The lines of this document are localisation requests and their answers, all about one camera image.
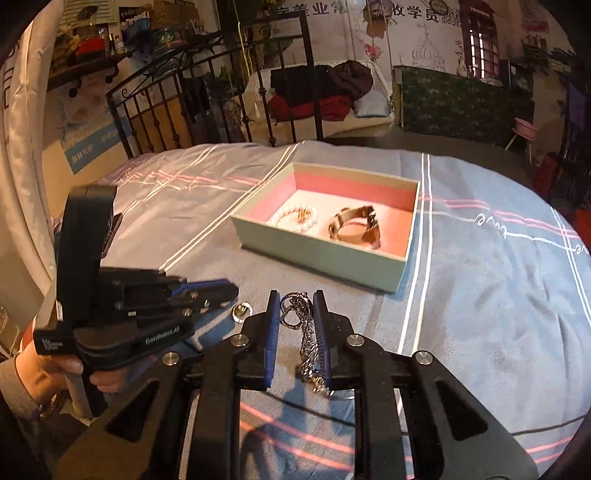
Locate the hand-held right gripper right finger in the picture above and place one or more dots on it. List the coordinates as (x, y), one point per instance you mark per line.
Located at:
(322, 325)

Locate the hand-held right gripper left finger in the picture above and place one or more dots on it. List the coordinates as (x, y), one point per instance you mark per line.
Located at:
(273, 323)

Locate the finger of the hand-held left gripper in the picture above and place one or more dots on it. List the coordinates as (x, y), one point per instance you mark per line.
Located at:
(138, 277)
(217, 295)

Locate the mint green jewelry box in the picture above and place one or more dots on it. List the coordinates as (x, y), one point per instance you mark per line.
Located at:
(323, 254)

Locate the person's left hand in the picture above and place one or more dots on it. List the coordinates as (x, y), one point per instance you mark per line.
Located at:
(46, 369)

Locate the white curtain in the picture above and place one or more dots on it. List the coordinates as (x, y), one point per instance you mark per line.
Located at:
(23, 184)

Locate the gold wristwatch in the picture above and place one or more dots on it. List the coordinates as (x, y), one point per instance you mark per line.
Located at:
(351, 213)

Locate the grey striped bedspread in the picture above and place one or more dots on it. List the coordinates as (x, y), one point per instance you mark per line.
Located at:
(461, 300)

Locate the red cloth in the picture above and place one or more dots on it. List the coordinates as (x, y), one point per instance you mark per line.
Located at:
(91, 47)

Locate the pile of clothes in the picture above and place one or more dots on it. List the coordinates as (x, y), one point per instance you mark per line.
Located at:
(369, 123)

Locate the red garment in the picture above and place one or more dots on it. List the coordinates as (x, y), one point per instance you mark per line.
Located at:
(323, 108)

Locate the teal round tin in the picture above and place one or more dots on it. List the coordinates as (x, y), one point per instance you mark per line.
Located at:
(167, 40)

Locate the light blue pillow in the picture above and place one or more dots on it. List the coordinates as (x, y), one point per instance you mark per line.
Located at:
(371, 107)

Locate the black garment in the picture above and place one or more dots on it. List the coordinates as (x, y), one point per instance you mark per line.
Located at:
(295, 83)

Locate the dark brown garment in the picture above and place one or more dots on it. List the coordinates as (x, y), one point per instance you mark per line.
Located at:
(351, 78)

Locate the green patterned panel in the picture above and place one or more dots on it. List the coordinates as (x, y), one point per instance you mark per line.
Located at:
(461, 106)

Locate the red bag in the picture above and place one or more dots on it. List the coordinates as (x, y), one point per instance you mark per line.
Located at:
(548, 173)

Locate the pink chair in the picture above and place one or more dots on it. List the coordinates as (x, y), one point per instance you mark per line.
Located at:
(524, 127)

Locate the white vase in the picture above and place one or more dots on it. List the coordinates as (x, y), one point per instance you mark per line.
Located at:
(461, 67)

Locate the blue wall poster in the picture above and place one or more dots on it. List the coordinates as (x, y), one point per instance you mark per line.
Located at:
(90, 145)

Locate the wooden wall shelf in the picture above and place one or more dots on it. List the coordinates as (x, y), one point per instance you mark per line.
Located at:
(87, 74)

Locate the black iron bed frame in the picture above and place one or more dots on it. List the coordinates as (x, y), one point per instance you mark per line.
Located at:
(314, 92)

